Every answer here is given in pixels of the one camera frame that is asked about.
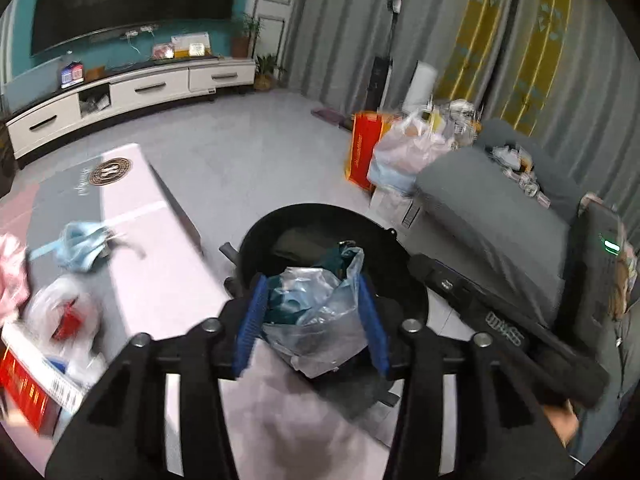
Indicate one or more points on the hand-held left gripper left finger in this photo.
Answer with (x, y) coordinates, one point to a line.
(250, 320)

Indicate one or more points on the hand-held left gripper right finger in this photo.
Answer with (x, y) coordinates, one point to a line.
(375, 330)

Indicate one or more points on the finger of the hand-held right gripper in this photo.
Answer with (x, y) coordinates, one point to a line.
(445, 277)

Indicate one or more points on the clear plastic bag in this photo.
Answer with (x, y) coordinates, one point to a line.
(320, 320)

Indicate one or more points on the black round trash bin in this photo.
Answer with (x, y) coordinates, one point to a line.
(280, 225)

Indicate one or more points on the pink printed plastic bag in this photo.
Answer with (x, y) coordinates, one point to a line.
(10, 275)

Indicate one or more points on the person's right hand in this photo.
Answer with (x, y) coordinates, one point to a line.
(565, 422)

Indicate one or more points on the person's grey clothing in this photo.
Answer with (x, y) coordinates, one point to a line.
(620, 360)

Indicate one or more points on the dark teal bag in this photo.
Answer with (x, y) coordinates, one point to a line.
(332, 259)

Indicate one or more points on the grey sofa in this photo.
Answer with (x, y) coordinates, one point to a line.
(480, 200)

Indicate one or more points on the white cardboard box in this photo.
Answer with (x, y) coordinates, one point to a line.
(395, 205)

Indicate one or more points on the black device with green light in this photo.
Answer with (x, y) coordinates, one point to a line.
(597, 280)

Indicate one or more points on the pink and grey bedsheet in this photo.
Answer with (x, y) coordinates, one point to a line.
(150, 270)

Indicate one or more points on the pale stuffed plastic bag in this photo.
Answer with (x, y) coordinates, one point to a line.
(405, 160)

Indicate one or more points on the pile of small packets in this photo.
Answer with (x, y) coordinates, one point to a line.
(520, 170)

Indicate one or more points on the red and yellow bag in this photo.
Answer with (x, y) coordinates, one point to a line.
(362, 150)

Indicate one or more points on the crumpled clear plastic wrap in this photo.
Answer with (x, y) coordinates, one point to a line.
(460, 115)

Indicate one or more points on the blue face mask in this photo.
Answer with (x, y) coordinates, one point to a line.
(80, 247)

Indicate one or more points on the white paper roll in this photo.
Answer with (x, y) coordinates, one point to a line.
(422, 82)

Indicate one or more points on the dark purple mat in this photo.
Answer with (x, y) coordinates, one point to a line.
(330, 115)

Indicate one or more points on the clear bag with red item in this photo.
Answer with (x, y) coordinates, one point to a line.
(45, 305)

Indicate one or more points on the stick vacuum cleaner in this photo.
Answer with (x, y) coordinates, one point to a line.
(378, 80)

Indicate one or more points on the red cardboard box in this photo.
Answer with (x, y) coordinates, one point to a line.
(25, 390)

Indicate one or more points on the white television cabinet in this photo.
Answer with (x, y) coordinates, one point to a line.
(150, 87)

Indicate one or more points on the small potted plant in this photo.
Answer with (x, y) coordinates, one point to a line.
(267, 67)

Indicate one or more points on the grey and yellow curtain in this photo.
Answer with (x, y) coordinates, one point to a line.
(340, 35)

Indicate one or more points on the white flat box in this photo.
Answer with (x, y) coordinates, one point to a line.
(190, 38)

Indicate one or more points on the tall potted plant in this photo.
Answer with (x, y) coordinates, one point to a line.
(247, 30)

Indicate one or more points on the blue box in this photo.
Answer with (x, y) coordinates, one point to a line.
(72, 76)

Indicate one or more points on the pale blue panel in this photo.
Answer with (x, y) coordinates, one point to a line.
(35, 77)

